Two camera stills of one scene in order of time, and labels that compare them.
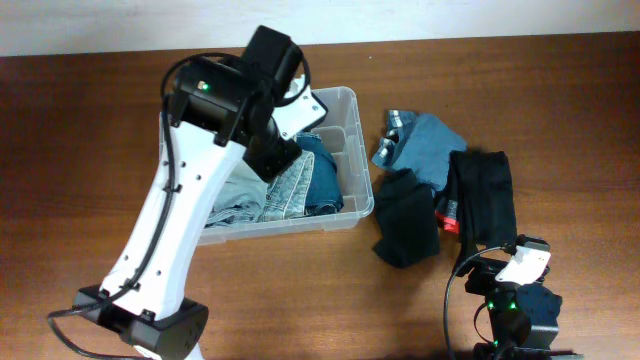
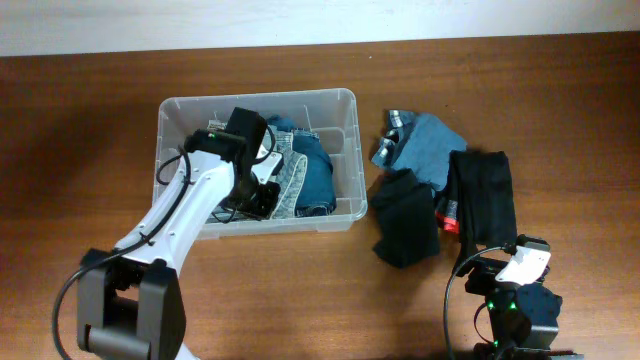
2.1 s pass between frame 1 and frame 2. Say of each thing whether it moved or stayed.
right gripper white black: stayed
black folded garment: stayed
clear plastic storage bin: stayed
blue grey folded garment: stayed
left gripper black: moved
